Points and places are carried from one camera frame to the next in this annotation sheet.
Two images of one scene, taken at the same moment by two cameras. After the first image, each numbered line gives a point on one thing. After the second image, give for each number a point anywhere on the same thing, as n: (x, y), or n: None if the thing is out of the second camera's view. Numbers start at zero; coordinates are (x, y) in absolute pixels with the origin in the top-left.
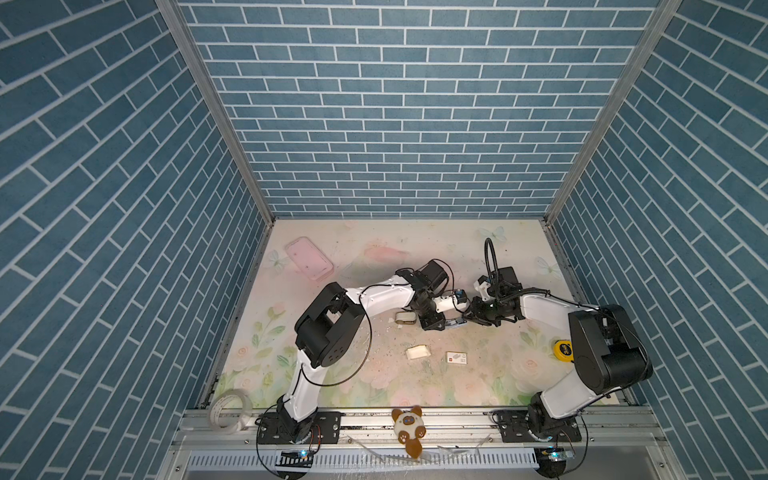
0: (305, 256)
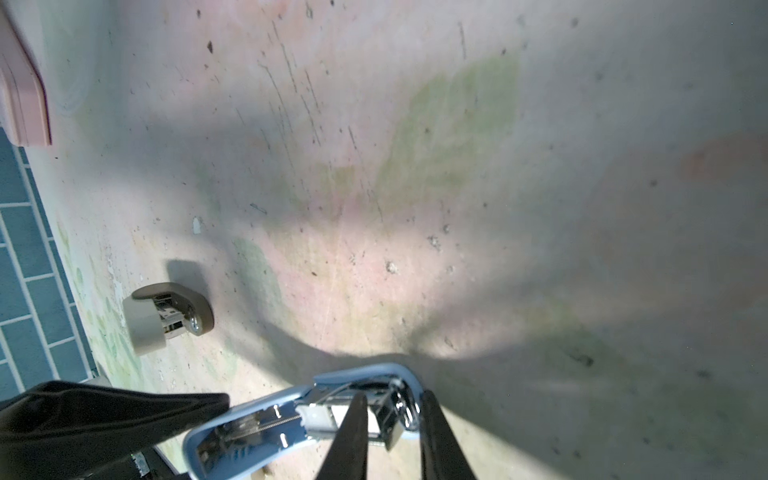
0: (24, 109)
